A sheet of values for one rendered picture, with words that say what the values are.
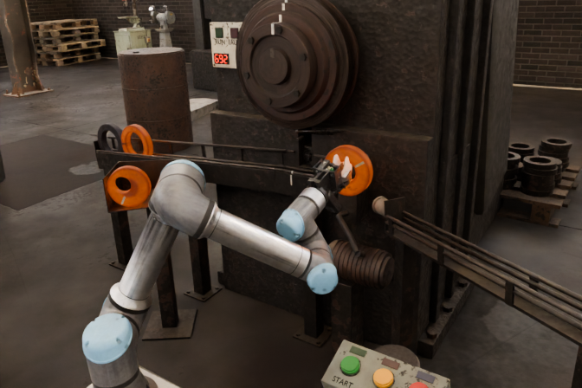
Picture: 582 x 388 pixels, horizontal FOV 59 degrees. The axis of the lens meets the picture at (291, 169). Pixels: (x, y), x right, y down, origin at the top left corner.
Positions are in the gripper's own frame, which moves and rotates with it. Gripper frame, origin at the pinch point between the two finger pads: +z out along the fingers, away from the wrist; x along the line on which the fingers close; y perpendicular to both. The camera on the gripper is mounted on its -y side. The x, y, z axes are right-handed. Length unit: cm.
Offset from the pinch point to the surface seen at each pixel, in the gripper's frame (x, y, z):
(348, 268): -1.3, -35.3, -9.7
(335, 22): 14.3, 33.8, 27.6
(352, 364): -29, -7, -58
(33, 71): 677, -156, 272
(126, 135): 126, -20, 15
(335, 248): 5.3, -32.1, -5.5
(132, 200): 82, -19, -23
